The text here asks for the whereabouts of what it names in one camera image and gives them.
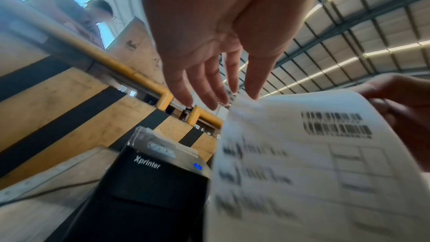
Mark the person's right hand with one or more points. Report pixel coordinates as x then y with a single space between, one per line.
408 118

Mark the person's left hand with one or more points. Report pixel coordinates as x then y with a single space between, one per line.
208 15

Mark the white printed shipping label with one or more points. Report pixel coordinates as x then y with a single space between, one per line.
302 177

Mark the brown cardboard box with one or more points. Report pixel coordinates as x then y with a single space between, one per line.
134 47

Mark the row of ceiling light strips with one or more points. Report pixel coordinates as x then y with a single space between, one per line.
339 63

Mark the yellow metal railing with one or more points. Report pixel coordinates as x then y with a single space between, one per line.
127 72

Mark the black label printer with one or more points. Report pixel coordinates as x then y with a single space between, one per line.
144 195

